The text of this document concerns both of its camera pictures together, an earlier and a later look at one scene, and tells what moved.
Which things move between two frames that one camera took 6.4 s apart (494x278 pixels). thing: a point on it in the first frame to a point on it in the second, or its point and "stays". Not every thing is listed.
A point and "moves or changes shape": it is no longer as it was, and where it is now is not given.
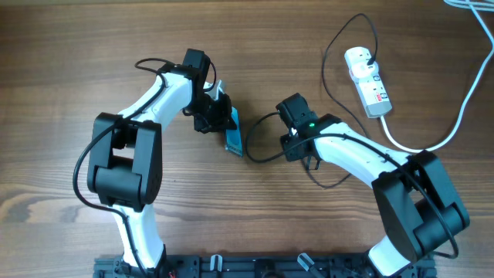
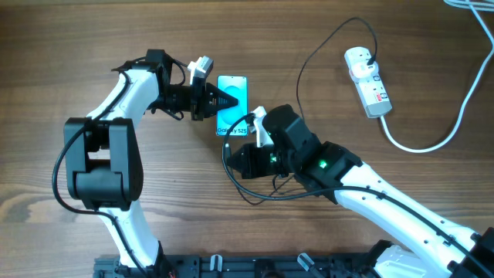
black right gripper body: (294, 154) to (265, 161)
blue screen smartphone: (233, 138) moves or changes shape
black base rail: (258, 266) stays
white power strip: (372, 91) stays
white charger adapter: (362, 69) stays
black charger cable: (370, 61) to (297, 105)
